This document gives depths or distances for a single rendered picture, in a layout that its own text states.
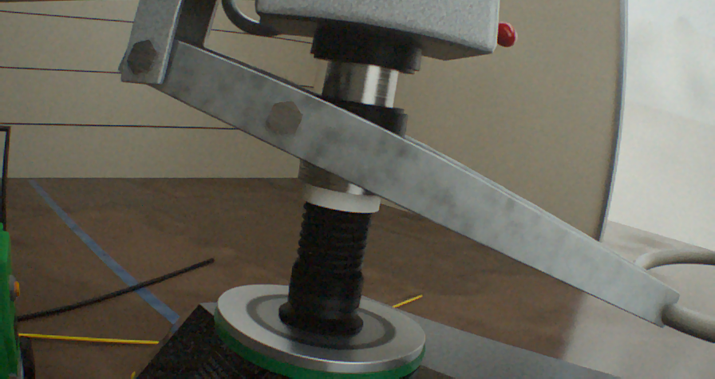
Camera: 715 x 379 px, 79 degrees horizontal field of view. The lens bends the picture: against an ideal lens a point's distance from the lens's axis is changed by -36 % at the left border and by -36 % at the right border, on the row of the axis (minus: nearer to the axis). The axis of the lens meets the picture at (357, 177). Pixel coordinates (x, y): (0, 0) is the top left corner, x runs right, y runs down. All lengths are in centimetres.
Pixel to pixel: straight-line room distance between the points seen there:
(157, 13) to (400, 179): 27
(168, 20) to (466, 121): 552
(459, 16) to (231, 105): 20
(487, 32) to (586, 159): 495
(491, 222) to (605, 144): 484
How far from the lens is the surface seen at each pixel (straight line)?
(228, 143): 639
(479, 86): 593
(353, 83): 55
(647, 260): 94
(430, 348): 67
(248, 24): 74
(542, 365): 66
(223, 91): 53
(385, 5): 48
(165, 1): 53
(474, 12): 49
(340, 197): 56
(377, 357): 56
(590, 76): 547
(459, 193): 54
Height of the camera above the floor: 108
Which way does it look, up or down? 8 degrees down
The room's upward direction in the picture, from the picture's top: 10 degrees clockwise
